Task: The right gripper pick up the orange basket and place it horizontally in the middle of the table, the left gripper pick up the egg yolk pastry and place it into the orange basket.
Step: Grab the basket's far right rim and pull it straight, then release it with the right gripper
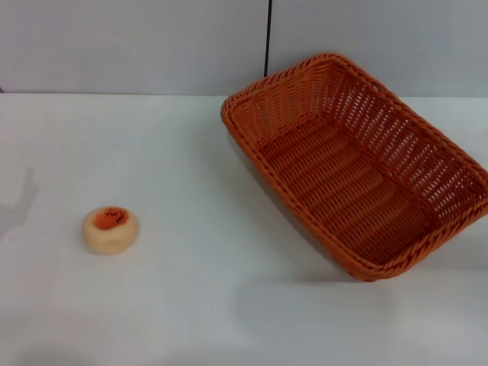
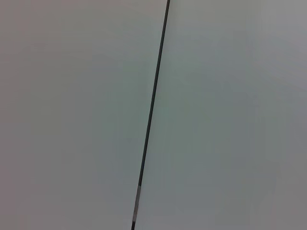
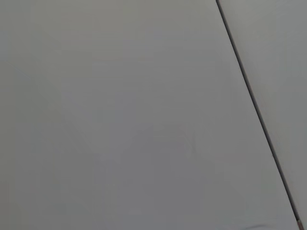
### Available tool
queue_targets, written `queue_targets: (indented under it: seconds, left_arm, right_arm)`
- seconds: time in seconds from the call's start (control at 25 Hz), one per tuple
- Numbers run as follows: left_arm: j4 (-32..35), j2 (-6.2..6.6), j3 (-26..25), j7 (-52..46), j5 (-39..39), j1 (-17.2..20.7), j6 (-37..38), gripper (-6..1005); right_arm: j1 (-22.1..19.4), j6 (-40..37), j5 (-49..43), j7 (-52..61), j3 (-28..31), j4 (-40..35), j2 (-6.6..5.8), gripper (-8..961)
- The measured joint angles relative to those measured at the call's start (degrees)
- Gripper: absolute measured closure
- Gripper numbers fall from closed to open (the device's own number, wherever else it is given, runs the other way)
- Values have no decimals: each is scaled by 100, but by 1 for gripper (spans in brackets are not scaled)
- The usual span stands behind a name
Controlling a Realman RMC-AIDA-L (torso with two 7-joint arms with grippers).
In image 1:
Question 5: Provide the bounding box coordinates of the black vertical wall strip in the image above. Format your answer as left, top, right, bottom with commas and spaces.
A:
262, 0, 275, 79

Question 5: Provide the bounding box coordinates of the round bun with orange centre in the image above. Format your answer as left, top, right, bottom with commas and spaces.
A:
82, 205, 143, 256

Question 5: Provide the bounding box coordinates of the orange woven wicker basket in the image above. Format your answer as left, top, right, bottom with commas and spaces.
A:
220, 52, 488, 284

